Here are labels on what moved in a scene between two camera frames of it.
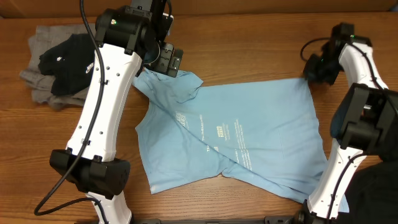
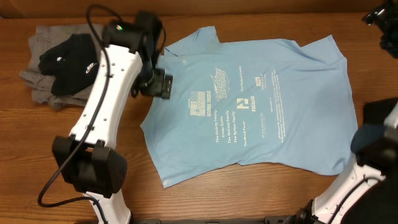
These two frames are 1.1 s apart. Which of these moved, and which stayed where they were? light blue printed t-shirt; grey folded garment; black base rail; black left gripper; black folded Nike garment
Moved: light blue printed t-shirt; black left gripper
Stayed: black folded Nike garment; black base rail; grey folded garment
